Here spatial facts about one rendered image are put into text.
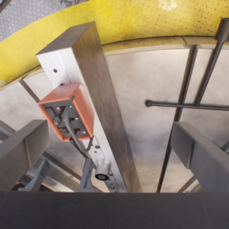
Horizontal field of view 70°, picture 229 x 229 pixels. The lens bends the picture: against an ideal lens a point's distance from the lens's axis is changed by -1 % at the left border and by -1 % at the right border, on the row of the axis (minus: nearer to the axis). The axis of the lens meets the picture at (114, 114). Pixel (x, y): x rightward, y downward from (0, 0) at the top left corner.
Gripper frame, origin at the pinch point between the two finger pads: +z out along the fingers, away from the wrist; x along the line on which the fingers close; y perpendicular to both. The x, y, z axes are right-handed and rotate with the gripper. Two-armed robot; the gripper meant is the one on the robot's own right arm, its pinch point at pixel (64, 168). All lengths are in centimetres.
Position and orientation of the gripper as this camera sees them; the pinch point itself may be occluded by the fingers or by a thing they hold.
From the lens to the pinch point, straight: 47.0
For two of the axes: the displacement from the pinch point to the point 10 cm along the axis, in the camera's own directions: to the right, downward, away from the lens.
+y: -2.5, -7.5, -6.1
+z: 1.1, -6.5, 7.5
